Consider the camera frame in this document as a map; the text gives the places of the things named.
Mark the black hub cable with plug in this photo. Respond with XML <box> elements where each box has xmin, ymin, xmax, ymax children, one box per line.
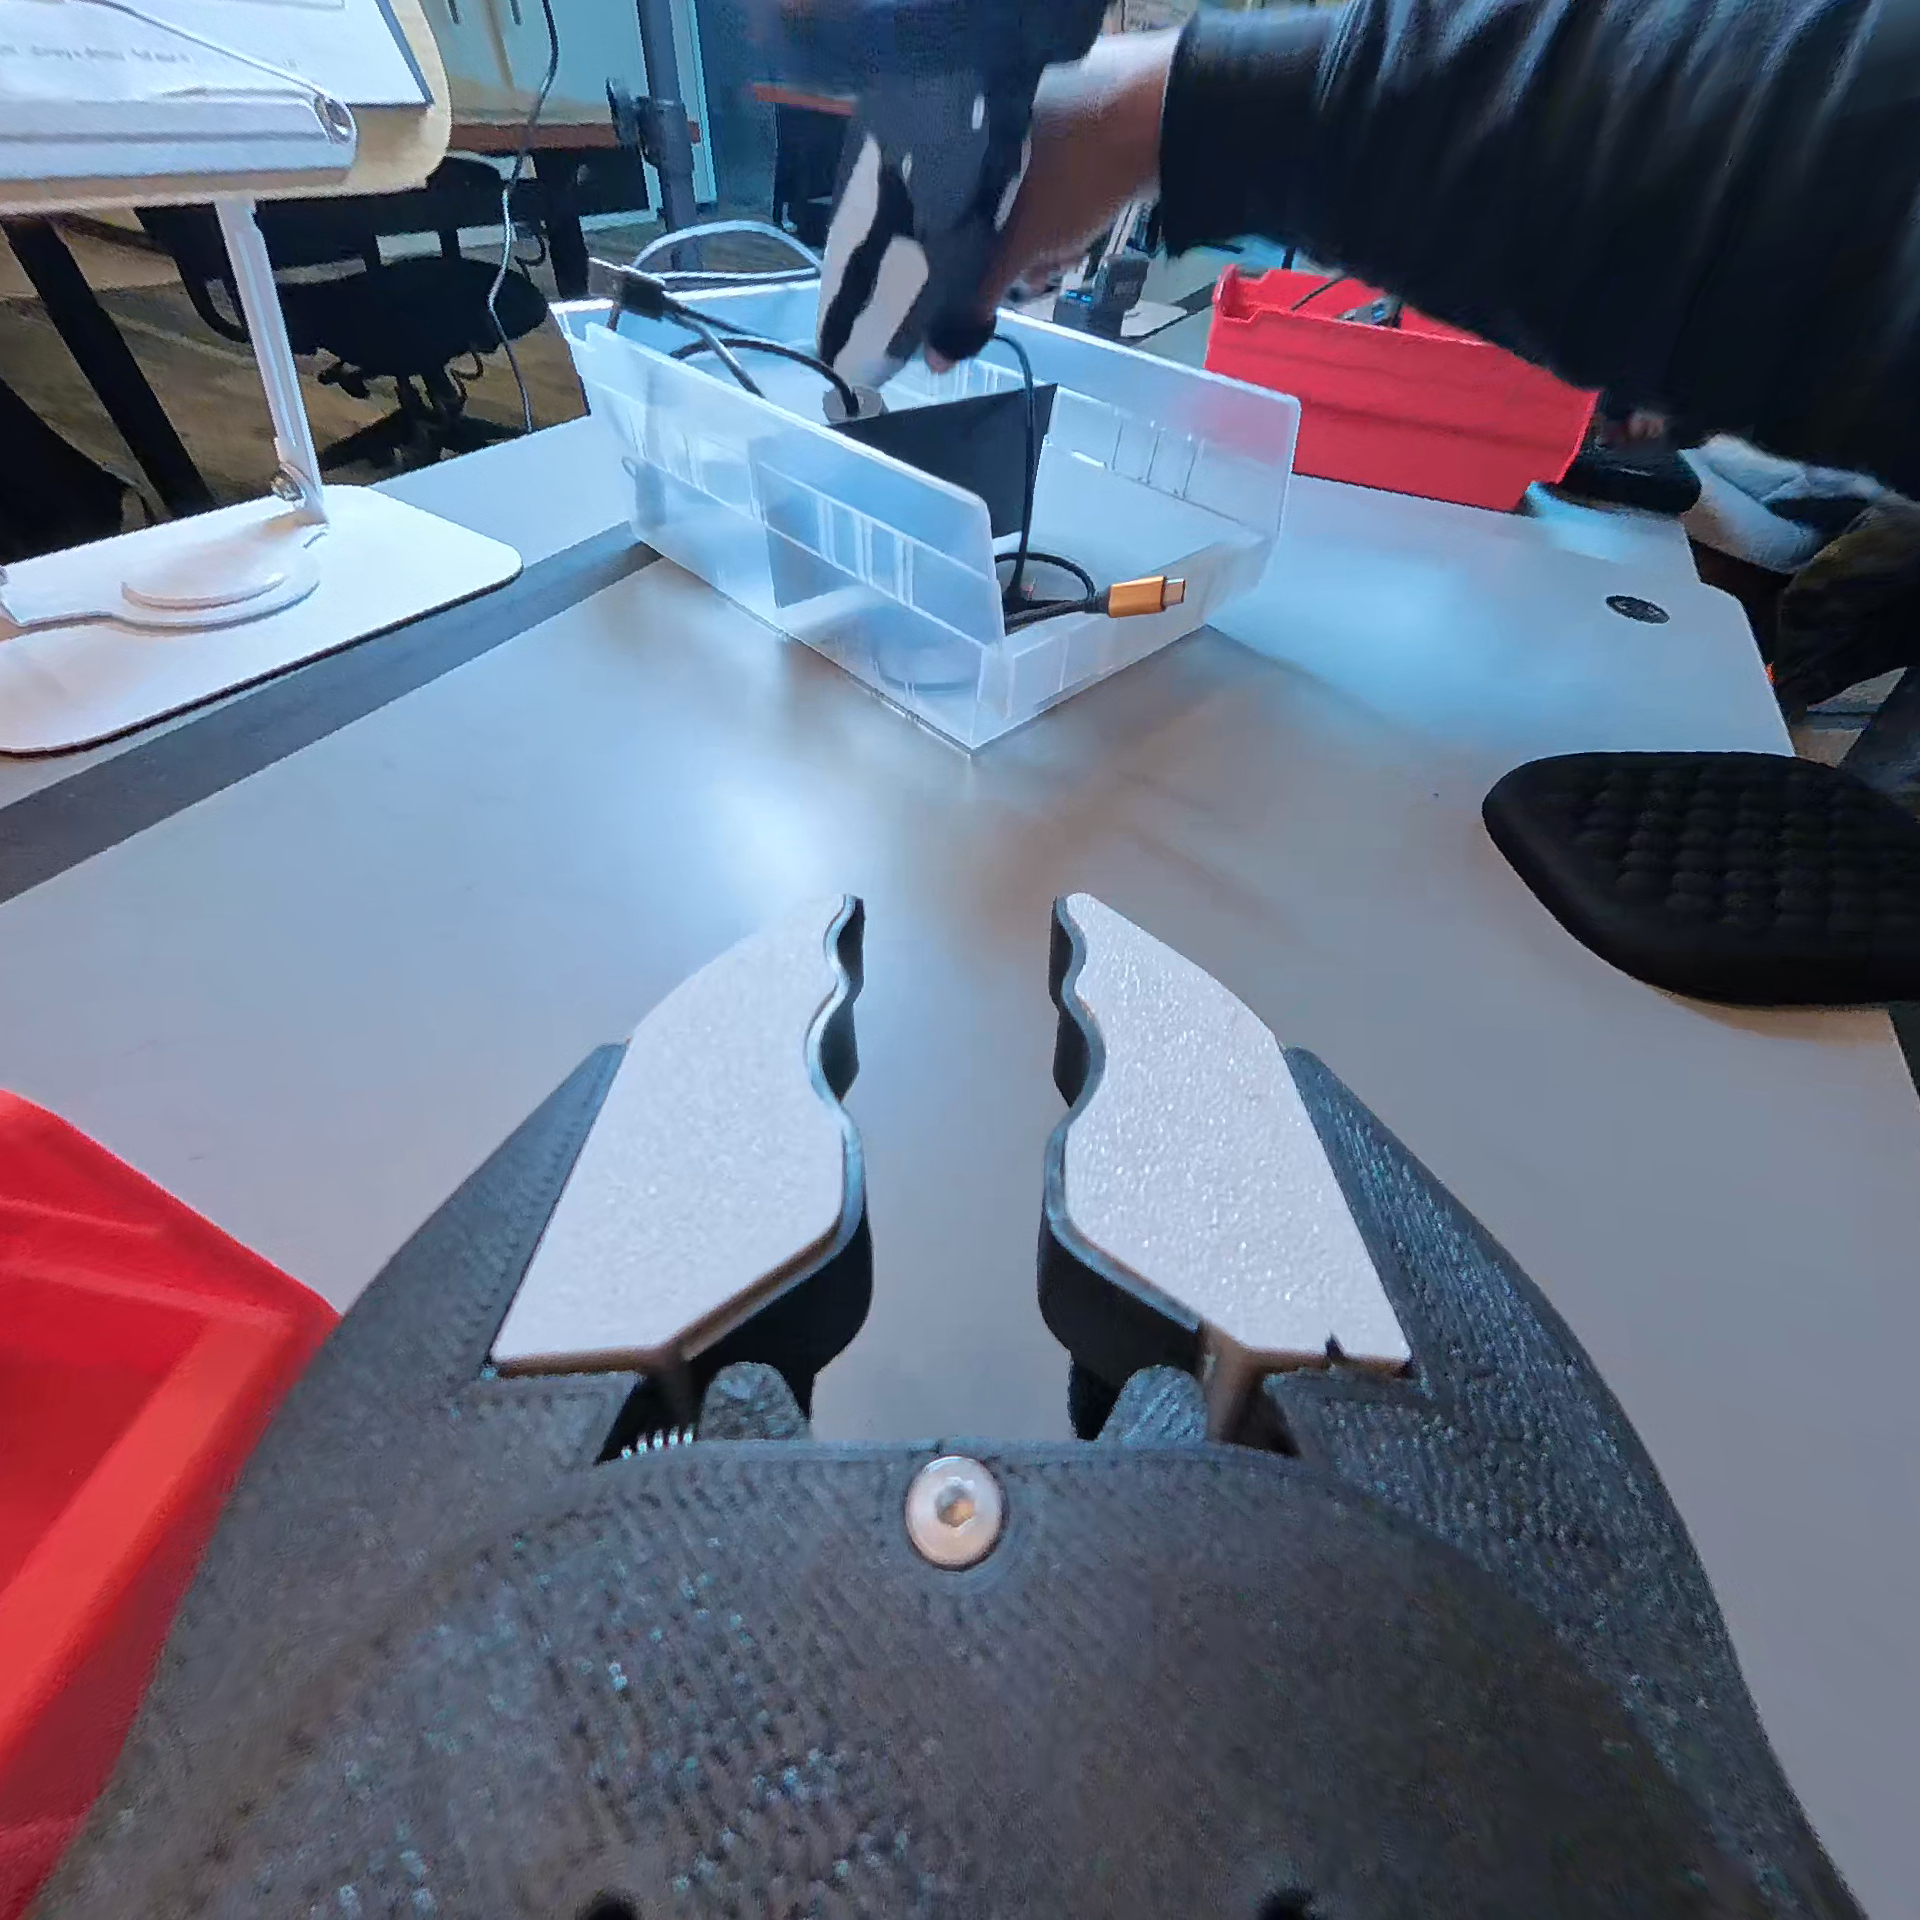
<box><xmin>590</xmin><ymin>259</ymin><xmax>1048</xmax><ymax>559</ymax></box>

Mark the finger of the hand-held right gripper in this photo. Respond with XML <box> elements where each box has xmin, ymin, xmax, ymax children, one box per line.
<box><xmin>813</xmin><ymin>119</ymin><xmax>940</xmax><ymax>404</ymax></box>
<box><xmin>907</xmin><ymin>76</ymin><xmax>1040</xmax><ymax>375</ymax></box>

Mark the black light stand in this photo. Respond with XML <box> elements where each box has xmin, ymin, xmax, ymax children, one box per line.
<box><xmin>609</xmin><ymin>0</ymin><xmax>710</xmax><ymax>239</ymax></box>

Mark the white poster stand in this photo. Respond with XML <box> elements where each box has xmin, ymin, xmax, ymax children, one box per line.
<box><xmin>0</xmin><ymin>89</ymin><xmax>529</xmax><ymax>753</ymax></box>

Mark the black office chair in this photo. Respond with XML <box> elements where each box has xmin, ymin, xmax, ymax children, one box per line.
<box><xmin>142</xmin><ymin>157</ymin><xmax>553</xmax><ymax>441</ymax></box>

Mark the red plastic bin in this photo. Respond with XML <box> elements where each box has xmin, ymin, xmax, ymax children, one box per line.
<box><xmin>0</xmin><ymin>1087</ymin><xmax>342</xmax><ymax>1884</ymax></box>
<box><xmin>1205</xmin><ymin>265</ymin><xmax>1603</xmax><ymax>515</ymax></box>

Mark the clear plastic bin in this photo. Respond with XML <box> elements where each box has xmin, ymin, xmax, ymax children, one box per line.
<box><xmin>555</xmin><ymin>273</ymin><xmax>1306</xmax><ymax>753</ymax></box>

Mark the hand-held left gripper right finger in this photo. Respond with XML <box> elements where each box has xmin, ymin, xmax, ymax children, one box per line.
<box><xmin>1035</xmin><ymin>892</ymin><xmax>1417</xmax><ymax>1445</ymax></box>

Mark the white cloth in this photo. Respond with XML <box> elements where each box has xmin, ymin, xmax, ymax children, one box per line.
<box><xmin>1677</xmin><ymin>433</ymin><xmax>1920</xmax><ymax>576</ymax></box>

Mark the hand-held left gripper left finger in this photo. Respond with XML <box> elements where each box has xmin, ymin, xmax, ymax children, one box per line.
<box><xmin>490</xmin><ymin>894</ymin><xmax>875</xmax><ymax>1397</ymax></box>

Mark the black bin divider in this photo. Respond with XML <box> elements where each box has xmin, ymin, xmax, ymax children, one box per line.
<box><xmin>830</xmin><ymin>379</ymin><xmax>1064</xmax><ymax>552</ymax></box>

